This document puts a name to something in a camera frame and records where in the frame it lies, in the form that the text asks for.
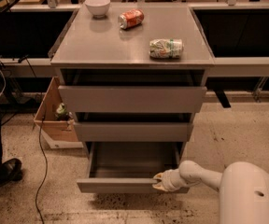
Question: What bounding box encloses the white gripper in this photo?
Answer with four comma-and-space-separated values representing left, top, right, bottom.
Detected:
152, 169, 183, 191

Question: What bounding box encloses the grey bottom drawer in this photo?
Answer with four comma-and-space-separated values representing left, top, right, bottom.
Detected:
77, 142, 180, 194

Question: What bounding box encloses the grey drawer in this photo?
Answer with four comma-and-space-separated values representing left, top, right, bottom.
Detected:
59, 69, 206, 114
77, 142, 180, 194
74, 112, 192, 142

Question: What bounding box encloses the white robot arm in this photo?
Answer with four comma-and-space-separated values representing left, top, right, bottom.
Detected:
153, 161, 269, 224

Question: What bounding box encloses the grey middle drawer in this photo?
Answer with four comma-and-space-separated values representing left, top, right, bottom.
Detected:
74, 112, 192, 142

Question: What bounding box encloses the grey drawer cabinet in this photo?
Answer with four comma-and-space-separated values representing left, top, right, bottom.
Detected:
50, 2, 216, 161

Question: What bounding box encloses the grey top drawer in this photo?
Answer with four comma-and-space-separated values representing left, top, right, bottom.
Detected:
59, 69, 206, 114

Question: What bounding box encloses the cardboard box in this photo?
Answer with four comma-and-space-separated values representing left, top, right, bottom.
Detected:
34, 77, 83, 149

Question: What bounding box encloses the green bottle in box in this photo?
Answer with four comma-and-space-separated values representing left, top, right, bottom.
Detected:
55, 103, 71, 120

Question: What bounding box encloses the green white soda can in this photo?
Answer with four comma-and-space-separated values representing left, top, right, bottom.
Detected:
149, 38, 183, 59

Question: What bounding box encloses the black shoe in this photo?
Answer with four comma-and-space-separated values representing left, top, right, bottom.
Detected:
0, 158, 22, 188

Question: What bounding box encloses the orange soda can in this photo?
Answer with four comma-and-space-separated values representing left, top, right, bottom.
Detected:
118, 9, 145, 30

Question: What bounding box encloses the white ceramic bowl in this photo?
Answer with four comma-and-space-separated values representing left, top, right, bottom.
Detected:
85, 0, 110, 17

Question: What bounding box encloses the metal rail frame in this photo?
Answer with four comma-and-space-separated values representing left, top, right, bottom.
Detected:
0, 57, 269, 77

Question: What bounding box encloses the black floor cable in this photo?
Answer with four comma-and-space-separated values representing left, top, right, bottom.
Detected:
17, 55, 50, 224

